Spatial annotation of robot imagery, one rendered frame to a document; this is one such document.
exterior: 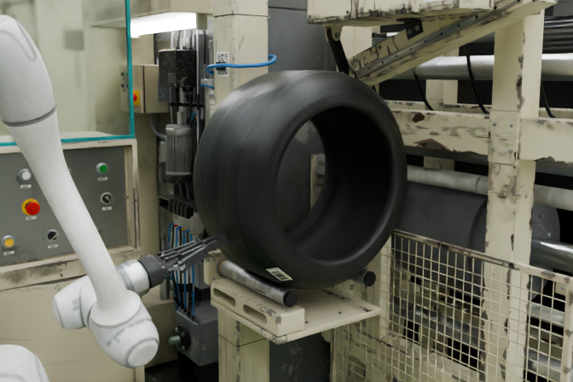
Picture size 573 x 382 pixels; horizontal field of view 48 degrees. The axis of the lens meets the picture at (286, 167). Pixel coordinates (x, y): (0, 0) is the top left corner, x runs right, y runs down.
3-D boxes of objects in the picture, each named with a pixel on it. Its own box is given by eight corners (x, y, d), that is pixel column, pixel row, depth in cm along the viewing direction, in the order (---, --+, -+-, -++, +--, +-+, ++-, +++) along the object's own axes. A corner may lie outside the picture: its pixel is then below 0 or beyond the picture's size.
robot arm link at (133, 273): (107, 263, 150) (130, 252, 154) (118, 297, 153) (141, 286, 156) (122, 272, 143) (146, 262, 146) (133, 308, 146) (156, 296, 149)
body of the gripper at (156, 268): (145, 264, 147) (181, 249, 151) (131, 257, 153) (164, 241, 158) (153, 293, 149) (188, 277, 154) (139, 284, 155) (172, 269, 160)
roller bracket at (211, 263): (203, 283, 193) (202, 252, 191) (307, 261, 216) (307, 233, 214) (208, 286, 190) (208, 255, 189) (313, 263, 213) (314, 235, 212)
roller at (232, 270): (232, 269, 195) (219, 276, 193) (228, 257, 194) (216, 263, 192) (300, 303, 167) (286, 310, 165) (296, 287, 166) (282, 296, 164)
